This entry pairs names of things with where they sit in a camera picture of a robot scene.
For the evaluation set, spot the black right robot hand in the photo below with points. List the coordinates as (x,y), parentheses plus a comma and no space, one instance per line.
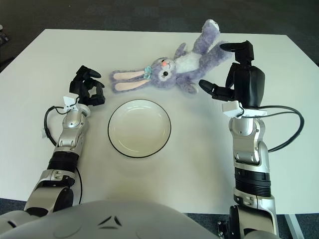
(249,84)

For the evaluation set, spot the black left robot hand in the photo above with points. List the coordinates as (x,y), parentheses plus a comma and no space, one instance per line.
(77,87)

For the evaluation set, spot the purple plush bunny doll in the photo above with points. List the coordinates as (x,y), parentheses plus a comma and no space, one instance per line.
(164,74)

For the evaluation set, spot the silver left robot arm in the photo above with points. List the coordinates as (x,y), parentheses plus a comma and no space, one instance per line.
(71,124)

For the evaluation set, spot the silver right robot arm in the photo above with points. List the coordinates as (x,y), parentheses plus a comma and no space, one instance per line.
(249,144)

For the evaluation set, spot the white plate with black rim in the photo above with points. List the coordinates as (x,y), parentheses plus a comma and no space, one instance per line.
(139,128)

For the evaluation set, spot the grey robot torso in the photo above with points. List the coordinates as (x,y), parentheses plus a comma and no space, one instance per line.
(112,224)

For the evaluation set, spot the grey table leg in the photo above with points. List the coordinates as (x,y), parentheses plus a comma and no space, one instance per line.
(291,226)

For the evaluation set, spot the black metal bracket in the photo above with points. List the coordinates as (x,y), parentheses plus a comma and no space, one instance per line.
(221,227)

